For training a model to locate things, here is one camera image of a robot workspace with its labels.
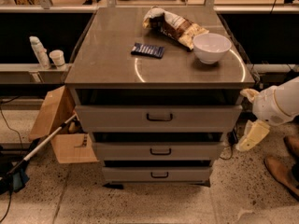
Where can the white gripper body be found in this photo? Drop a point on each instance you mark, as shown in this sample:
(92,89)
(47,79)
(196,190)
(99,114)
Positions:
(266,105)

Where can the cardboard box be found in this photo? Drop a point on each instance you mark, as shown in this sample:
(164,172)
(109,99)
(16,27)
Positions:
(71,144)

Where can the white spray bottle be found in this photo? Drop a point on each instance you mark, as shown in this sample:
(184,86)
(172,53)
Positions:
(40,52)

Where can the silver pole tool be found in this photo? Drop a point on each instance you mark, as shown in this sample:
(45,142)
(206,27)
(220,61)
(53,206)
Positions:
(16,178)

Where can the white bowl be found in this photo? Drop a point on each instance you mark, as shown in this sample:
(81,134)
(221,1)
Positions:
(210,48)

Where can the grey bottom drawer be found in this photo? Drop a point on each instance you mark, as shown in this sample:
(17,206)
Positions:
(157,174)

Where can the brown shoe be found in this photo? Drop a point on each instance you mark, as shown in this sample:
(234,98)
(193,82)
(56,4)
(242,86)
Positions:
(292,143)
(283,175)

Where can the grey middle drawer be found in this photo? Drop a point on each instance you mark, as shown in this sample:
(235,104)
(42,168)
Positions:
(158,151)

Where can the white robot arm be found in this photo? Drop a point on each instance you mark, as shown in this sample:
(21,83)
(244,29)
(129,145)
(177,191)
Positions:
(287,97)

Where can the crumpled chip bag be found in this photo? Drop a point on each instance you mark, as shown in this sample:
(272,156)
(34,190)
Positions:
(174,26)

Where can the grey top drawer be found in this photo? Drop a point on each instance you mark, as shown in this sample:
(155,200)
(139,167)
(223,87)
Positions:
(158,118)

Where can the grey drawer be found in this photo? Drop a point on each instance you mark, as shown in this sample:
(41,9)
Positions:
(158,151)
(158,118)
(157,174)

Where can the grey drawer cabinet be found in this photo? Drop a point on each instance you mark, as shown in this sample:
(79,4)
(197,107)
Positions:
(106,73)

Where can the blue snack packet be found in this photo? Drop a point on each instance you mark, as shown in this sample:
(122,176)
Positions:
(147,50)

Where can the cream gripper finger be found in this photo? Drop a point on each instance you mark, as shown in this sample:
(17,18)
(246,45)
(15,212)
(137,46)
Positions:
(254,133)
(250,94)

